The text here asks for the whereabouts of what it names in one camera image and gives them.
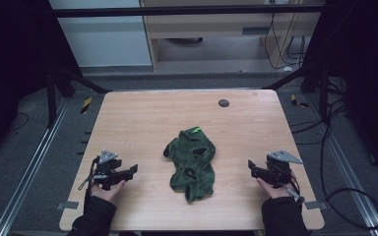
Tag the light wooden desk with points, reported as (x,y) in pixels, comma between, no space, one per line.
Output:
(216,26)

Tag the person's left hand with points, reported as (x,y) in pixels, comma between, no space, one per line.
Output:
(107,192)

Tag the metal floor rail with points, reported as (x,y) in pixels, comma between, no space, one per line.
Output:
(347,170)
(29,167)

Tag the person's right hand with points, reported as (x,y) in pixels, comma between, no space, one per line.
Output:
(274,190)

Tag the dark green garment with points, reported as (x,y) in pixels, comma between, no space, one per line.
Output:
(193,164)

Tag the black horizontal frame bar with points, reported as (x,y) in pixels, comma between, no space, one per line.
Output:
(183,11)

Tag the black metal stand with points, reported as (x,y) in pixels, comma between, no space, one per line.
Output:
(62,85)
(315,82)

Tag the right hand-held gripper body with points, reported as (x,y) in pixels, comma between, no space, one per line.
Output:
(279,167)

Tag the grey table bracket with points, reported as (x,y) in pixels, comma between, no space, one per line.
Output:
(315,205)
(67,205)

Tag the black curtain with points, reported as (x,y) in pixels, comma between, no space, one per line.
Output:
(364,65)
(13,65)

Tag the white cabinet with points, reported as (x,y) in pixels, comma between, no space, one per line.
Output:
(101,36)

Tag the yellow black striped tape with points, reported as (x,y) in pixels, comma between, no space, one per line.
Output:
(298,101)
(86,105)

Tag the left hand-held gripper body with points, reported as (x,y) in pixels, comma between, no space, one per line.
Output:
(107,165)

